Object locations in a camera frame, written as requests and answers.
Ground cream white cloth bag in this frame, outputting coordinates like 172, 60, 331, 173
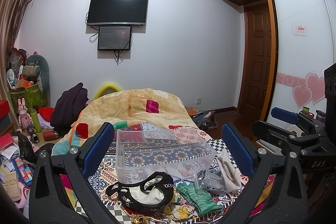
217, 149, 242, 194

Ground red box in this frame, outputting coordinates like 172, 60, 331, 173
0, 100, 10, 119

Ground dark purple jacket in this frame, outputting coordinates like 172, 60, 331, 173
50, 83, 89, 137

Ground green storage box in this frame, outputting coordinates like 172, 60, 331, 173
10, 84, 48, 111

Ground grey knit item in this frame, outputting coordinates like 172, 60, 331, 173
193, 163, 227, 196

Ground striped brown curtain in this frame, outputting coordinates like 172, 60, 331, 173
0, 0, 41, 119

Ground clear plastic storage bin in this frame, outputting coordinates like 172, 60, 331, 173
115, 127, 217, 184

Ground small black wall monitor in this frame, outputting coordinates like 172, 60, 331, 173
97, 26, 131, 51

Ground grey green plush toy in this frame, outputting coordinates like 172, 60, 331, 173
23, 55, 50, 93

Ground green knit sock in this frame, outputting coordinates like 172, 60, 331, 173
177, 182, 223, 217

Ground grey pink backpack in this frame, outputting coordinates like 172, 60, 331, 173
191, 110, 218, 131

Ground brown wooden door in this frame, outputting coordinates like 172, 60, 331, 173
238, 2, 271, 121

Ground pink rabbit doll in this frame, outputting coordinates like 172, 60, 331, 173
18, 98, 33, 132

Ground patchwork patterned bed sheet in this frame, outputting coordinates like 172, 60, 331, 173
59, 121, 276, 224

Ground red thermos bottle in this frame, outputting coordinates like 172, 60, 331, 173
42, 131, 59, 142

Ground green thermos bottle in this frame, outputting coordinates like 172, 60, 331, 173
30, 108, 42, 132

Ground black and cream bra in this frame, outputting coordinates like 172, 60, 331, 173
105, 172, 174, 214

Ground yellow curved foam tube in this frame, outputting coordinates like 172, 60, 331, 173
94, 83, 122, 100

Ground white wall power socket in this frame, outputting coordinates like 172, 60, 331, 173
196, 98, 202, 105

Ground wall mounted black television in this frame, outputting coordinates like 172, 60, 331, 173
87, 0, 148, 26

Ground white wardrobe door with hearts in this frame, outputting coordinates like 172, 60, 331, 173
271, 0, 335, 113

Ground beige patchwork blanket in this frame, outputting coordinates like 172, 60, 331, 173
52, 88, 196, 156

